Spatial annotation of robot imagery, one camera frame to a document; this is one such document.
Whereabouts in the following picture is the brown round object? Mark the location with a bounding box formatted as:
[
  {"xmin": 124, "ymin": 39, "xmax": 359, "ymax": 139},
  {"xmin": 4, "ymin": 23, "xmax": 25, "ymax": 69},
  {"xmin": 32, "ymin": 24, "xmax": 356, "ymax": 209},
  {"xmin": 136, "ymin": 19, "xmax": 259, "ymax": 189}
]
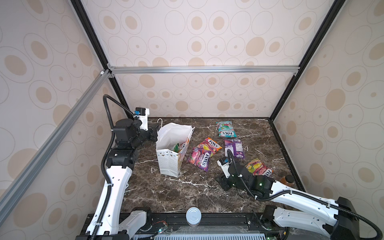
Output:
[{"xmin": 280, "ymin": 175, "xmax": 295, "ymax": 187}]

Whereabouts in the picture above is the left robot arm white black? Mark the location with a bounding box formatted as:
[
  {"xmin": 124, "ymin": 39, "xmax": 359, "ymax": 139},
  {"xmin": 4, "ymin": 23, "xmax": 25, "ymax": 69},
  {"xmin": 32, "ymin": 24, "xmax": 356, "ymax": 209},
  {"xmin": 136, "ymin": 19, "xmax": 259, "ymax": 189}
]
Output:
[{"xmin": 76, "ymin": 95, "xmax": 161, "ymax": 240}]

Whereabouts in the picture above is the right black frame post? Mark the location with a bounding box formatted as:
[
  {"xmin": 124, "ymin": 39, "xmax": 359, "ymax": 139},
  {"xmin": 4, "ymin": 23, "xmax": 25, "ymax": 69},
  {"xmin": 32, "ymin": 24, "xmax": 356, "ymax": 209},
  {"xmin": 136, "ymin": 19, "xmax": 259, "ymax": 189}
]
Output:
[{"xmin": 269, "ymin": 0, "xmax": 346, "ymax": 123}]

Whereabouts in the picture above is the white paper bag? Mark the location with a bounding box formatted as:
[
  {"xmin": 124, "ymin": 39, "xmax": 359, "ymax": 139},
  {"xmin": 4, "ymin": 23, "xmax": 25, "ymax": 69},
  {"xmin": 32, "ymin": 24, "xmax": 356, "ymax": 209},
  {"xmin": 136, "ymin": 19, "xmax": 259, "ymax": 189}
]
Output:
[{"xmin": 156, "ymin": 123, "xmax": 195, "ymax": 178}]

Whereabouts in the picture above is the purple candy packet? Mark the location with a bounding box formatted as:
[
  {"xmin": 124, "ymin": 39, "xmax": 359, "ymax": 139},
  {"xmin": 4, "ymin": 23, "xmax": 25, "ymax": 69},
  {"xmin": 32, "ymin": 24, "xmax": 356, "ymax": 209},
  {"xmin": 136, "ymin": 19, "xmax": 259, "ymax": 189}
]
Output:
[{"xmin": 224, "ymin": 139, "xmax": 246, "ymax": 160}]

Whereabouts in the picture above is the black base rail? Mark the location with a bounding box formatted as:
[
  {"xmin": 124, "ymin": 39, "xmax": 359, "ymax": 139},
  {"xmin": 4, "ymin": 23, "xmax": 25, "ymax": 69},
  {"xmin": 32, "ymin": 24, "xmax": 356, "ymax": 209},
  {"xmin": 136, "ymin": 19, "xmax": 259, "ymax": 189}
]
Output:
[{"xmin": 78, "ymin": 212, "xmax": 337, "ymax": 240}]

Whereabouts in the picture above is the black frame post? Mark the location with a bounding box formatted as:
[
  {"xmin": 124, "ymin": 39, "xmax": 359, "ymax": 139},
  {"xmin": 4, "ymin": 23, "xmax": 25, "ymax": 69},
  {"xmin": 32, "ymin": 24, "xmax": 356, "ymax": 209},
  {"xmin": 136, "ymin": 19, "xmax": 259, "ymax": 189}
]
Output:
[
  {"xmin": 70, "ymin": 0, "xmax": 130, "ymax": 110},
  {"xmin": 269, "ymin": 0, "xmax": 346, "ymax": 123}
]

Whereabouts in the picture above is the red yellow Fox's packet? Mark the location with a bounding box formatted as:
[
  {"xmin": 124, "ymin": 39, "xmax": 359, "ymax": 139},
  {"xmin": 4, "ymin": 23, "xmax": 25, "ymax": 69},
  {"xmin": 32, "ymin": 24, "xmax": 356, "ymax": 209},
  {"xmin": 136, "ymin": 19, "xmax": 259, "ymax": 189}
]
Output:
[{"xmin": 246, "ymin": 158, "xmax": 274, "ymax": 177}]

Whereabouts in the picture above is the yellow green Fox's packet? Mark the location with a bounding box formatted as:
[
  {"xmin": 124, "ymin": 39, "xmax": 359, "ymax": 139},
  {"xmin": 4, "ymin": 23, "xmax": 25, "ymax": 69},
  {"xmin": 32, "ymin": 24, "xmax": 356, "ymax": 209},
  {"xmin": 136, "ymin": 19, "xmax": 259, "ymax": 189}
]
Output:
[{"xmin": 172, "ymin": 142, "xmax": 187, "ymax": 153}]

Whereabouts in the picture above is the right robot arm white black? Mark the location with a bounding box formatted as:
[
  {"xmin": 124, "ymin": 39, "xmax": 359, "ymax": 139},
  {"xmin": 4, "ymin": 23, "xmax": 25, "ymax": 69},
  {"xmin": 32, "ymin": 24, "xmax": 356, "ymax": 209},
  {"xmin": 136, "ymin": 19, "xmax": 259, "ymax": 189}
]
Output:
[{"xmin": 217, "ymin": 153, "xmax": 384, "ymax": 240}]

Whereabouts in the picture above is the horizontal aluminium rail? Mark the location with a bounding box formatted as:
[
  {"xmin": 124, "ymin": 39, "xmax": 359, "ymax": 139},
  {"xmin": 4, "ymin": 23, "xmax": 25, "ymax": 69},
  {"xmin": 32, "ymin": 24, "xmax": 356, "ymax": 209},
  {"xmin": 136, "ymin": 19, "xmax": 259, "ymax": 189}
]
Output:
[{"xmin": 110, "ymin": 65, "xmax": 300, "ymax": 74}]

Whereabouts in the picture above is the teal Fox's candy packet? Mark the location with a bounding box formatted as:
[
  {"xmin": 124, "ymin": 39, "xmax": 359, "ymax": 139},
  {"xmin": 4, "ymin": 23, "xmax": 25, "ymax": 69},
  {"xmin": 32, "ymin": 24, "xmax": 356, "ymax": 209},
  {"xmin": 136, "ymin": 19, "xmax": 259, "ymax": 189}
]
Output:
[{"xmin": 217, "ymin": 121, "xmax": 237, "ymax": 138}]

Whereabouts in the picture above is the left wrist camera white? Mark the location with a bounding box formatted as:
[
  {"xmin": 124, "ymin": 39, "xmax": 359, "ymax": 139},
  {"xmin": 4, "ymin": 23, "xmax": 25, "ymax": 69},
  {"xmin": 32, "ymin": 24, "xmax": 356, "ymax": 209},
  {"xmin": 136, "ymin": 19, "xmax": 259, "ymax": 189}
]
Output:
[{"xmin": 135, "ymin": 107, "xmax": 150, "ymax": 131}]

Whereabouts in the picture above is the white round cap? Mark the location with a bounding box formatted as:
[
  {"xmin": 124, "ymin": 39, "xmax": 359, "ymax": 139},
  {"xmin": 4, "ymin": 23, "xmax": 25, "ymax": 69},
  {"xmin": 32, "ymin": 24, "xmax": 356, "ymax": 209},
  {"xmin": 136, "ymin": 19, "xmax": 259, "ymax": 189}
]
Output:
[{"xmin": 186, "ymin": 207, "xmax": 202, "ymax": 227}]

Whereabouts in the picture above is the orange red Fox's packet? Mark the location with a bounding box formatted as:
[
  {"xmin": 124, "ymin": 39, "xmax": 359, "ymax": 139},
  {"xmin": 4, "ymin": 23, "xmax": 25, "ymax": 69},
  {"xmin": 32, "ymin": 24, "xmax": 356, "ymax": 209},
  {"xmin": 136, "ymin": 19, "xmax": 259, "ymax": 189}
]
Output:
[{"xmin": 197, "ymin": 138, "xmax": 222, "ymax": 157}]

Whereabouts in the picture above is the left diagonal aluminium rail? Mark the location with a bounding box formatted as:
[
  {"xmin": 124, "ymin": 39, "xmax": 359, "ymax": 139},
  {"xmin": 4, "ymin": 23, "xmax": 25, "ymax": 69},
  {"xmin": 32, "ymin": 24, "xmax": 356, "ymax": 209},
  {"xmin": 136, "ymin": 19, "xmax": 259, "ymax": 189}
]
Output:
[{"xmin": 1, "ymin": 69, "xmax": 112, "ymax": 224}]

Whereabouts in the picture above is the left black frame post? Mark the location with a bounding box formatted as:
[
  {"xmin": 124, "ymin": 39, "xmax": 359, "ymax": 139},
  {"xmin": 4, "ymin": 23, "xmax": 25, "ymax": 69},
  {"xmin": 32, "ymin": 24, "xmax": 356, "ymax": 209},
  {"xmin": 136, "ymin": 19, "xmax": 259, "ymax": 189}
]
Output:
[{"xmin": 70, "ymin": 0, "xmax": 130, "ymax": 110}]

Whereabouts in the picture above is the pink Fox's berries packet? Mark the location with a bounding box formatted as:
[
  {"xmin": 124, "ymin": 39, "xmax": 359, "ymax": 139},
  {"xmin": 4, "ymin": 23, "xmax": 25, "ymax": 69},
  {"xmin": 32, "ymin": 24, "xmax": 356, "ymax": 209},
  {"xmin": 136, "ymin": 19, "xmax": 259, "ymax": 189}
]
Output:
[{"xmin": 187, "ymin": 148, "xmax": 212, "ymax": 172}]

